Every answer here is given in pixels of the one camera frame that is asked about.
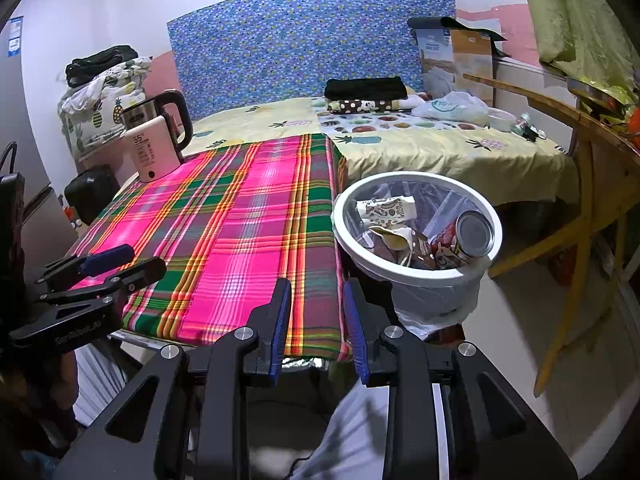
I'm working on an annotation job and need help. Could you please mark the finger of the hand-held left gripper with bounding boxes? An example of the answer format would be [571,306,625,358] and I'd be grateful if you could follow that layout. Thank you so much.
[36,256,167,311]
[35,244,136,286]

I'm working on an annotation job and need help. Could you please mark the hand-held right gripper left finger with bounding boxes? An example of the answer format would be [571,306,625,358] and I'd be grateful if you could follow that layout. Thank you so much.
[52,277,293,480]

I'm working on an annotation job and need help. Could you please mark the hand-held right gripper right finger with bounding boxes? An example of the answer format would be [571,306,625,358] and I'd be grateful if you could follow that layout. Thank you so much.
[342,277,578,480]

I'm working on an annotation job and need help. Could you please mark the white round trash bin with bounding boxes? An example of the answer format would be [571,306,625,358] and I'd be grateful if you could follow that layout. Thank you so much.
[332,172,503,326]

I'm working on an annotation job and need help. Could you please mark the paper wrapper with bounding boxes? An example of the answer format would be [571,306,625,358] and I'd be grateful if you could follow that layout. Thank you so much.
[369,225,416,267]

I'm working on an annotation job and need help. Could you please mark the brown snack wrapper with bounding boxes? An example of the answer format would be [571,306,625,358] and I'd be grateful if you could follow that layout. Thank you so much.
[412,232,440,268]

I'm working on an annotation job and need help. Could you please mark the brown patterned paper cup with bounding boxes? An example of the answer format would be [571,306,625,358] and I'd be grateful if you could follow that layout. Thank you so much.
[355,197,418,226]

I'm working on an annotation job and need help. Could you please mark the red drink can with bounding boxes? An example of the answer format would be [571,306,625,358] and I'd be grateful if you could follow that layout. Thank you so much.
[432,210,496,266]

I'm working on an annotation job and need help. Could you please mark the person's left forearm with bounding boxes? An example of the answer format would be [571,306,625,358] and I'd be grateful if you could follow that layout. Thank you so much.
[0,350,81,466]

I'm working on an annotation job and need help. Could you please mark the black suitcase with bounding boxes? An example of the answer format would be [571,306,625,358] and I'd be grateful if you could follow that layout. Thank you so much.
[64,167,121,226]

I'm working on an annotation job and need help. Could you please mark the pink storage box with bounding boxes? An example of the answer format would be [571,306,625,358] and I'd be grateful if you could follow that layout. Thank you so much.
[75,147,133,186]

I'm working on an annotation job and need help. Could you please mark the pink green plaid tablecloth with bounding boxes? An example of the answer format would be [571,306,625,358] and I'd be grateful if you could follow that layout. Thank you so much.
[70,132,351,363]

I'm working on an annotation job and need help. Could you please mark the person's light grey pants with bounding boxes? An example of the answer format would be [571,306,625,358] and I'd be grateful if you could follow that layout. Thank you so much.
[75,345,401,480]

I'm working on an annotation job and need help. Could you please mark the pineapple print bedding bag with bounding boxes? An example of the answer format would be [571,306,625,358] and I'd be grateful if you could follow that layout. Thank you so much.
[57,55,153,158]

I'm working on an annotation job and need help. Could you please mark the grey refrigerator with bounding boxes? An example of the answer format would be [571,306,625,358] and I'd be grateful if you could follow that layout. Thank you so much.
[0,10,81,271]

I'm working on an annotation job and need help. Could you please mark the steel electric kettle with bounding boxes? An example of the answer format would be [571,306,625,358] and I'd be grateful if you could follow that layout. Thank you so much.
[120,89,194,161]

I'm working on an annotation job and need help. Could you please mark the black bag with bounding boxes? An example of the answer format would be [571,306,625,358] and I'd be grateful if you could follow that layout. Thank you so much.
[65,45,140,88]

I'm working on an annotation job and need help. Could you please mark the white fruit print cloth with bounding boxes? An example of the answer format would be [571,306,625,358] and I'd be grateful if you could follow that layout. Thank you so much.
[312,102,496,136]

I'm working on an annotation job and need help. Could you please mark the brown polka dot cloth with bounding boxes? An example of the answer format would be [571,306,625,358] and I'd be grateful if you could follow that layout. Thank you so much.
[325,97,408,115]

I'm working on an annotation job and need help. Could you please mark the blue label sticker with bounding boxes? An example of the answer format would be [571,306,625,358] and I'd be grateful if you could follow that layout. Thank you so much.
[7,16,25,58]

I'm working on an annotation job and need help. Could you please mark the black folded clothes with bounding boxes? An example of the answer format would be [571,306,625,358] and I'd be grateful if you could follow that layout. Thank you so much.
[324,76,408,102]

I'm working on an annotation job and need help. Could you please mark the white green printed plastic bag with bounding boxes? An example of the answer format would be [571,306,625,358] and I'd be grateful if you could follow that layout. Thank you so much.
[411,91,491,126]

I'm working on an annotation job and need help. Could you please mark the small white bowl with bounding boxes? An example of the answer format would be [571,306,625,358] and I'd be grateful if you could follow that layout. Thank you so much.
[487,108,517,133]

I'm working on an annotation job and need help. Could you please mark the blue floral headboard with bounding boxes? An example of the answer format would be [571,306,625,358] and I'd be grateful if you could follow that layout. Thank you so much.
[166,0,457,121]

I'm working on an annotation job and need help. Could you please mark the wooden folding table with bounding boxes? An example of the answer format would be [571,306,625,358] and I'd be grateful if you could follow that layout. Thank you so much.
[462,72,640,398]

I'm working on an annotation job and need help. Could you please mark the open cardboard box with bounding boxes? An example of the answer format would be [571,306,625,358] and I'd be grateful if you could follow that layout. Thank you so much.
[407,16,508,106]

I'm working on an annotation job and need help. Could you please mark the white cabinet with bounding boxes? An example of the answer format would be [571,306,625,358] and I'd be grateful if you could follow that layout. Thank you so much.
[492,55,581,151]

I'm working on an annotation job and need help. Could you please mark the metal basin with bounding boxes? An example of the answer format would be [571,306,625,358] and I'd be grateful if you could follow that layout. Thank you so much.
[567,75,638,111]

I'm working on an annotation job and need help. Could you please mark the orange object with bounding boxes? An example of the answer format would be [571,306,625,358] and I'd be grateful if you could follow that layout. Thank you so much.
[625,105,640,148]

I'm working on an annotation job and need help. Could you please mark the green curtain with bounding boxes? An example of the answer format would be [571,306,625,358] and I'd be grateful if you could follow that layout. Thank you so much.
[515,0,640,96]

